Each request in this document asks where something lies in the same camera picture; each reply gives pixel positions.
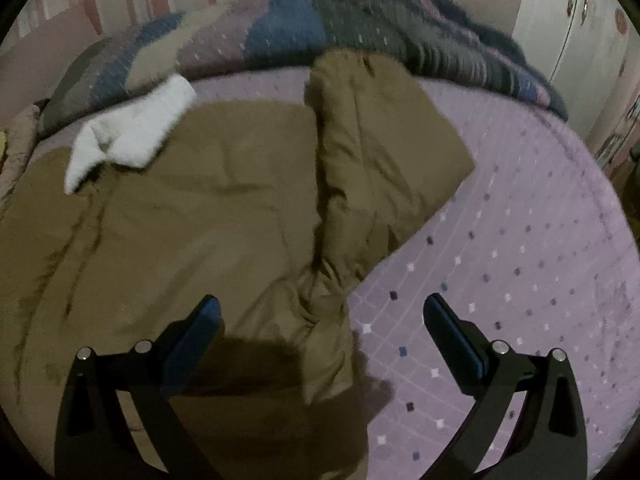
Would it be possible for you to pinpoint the brown coat with white collar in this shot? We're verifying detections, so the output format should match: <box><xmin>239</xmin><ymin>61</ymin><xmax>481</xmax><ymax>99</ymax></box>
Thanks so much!
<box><xmin>1</xmin><ymin>50</ymin><xmax>474</xmax><ymax>479</ymax></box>

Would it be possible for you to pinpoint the beige pink pillow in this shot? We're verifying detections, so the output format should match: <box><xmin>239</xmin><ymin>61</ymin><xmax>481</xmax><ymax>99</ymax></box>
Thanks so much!
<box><xmin>1</xmin><ymin>104</ymin><xmax>40</xmax><ymax>214</ymax></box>

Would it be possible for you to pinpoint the white wardrobe with stickers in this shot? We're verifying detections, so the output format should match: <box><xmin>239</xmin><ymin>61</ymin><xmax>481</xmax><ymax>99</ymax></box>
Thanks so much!
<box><xmin>513</xmin><ymin>0</ymin><xmax>639</xmax><ymax>154</ymax></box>

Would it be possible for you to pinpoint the striped patchwork folded quilt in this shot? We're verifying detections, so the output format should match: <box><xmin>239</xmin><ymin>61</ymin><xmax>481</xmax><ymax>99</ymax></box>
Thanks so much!
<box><xmin>39</xmin><ymin>0</ymin><xmax>568</xmax><ymax>136</ymax></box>

